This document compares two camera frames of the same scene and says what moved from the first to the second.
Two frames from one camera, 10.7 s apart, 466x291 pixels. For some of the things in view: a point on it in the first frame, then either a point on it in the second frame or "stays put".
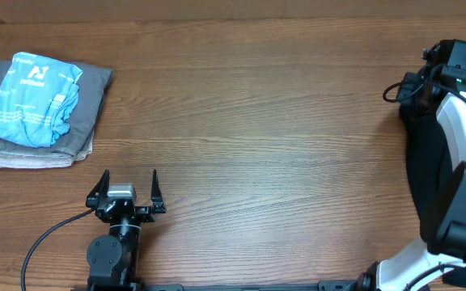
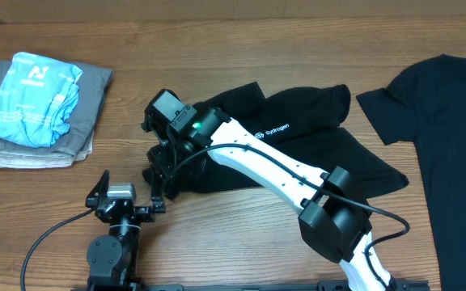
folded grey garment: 91,86 stays put
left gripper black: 146,213 stays put
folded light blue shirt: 33,100 stays put
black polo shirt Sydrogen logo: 429,164 → 304,121
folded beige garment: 6,159 stays put
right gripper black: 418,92 → 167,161
